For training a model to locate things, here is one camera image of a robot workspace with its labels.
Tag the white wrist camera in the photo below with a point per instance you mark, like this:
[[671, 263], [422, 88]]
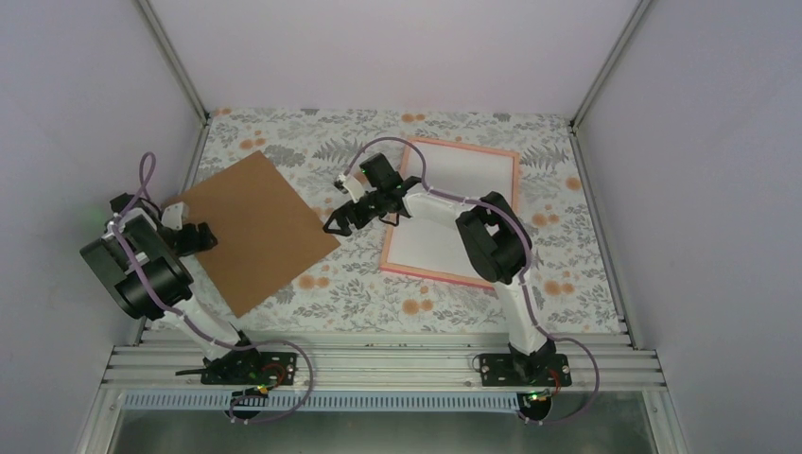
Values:
[[350, 186], [174, 215]]

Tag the brown cardboard backing board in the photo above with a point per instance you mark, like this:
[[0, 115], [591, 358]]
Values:
[[267, 235]]

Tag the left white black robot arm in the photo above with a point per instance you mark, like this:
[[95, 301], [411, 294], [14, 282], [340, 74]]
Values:
[[137, 261]]

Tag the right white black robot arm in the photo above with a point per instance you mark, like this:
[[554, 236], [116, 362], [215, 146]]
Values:
[[494, 240]]

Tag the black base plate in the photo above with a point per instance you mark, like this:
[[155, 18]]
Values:
[[252, 368], [504, 371]]

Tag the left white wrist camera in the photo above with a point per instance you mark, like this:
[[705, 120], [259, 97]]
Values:
[[174, 215]]

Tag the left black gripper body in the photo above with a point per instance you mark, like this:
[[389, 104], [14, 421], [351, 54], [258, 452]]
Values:
[[183, 246]]

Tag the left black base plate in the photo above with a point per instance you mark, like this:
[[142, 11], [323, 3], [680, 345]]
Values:
[[252, 368]]

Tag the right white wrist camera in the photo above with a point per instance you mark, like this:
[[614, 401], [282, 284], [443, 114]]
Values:
[[350, 186]]

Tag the floral patterned table mat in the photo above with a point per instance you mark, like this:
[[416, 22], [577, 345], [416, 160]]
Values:
[[347, 291]]

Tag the orange pink wooden frame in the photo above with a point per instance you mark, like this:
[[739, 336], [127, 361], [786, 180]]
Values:
[[451, 213]]

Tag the aluminium rail base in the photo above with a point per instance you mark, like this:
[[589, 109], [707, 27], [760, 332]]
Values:
[[384, 371]]

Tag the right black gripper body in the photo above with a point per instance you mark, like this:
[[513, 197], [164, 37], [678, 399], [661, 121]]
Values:
[[364, 218]]

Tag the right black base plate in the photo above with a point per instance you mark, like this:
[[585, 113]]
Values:
[[504, 371]]

